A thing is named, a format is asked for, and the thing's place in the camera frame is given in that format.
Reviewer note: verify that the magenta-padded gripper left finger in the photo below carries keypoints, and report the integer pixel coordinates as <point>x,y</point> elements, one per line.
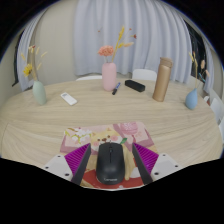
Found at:
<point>59,165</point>

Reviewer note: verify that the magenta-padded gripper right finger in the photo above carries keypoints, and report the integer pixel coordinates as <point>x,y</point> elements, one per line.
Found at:
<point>165,164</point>

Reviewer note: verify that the black computer mouse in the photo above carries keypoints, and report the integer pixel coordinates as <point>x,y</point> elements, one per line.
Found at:
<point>110,163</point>

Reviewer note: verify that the cartoon print mouse pad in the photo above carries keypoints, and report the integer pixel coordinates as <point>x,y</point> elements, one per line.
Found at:
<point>96,133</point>

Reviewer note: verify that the white remote control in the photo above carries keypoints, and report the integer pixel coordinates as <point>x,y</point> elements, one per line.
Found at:
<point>68,99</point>

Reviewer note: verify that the blue vase with dried stems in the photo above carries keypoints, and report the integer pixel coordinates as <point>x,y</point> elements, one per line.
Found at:
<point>191,100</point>

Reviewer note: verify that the green vase with yellow flowers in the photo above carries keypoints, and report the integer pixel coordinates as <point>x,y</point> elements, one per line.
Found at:
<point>39,94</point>

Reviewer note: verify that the bronze thermos bottle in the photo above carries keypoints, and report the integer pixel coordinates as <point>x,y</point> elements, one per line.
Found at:
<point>162,81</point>

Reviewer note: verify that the black rectangular case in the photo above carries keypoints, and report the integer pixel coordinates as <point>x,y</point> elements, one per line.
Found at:
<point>134,85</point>

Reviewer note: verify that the dark marker pen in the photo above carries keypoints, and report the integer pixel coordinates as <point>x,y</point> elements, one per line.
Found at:
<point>116,88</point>

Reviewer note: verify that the white chairs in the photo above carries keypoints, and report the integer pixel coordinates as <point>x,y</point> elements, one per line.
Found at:
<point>144,74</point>

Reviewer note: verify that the pink vase with orange flowers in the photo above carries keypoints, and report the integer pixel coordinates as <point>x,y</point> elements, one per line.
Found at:
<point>109,78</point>

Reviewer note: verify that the dark framed window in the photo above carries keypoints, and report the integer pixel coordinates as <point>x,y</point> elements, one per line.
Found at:
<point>198,43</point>
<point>16,66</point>

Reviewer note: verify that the narrow white curtain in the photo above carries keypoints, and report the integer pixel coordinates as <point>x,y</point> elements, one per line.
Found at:
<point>25,60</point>
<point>211,66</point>

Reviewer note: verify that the wide white curtain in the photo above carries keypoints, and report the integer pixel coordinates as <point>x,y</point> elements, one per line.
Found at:
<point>146,33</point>

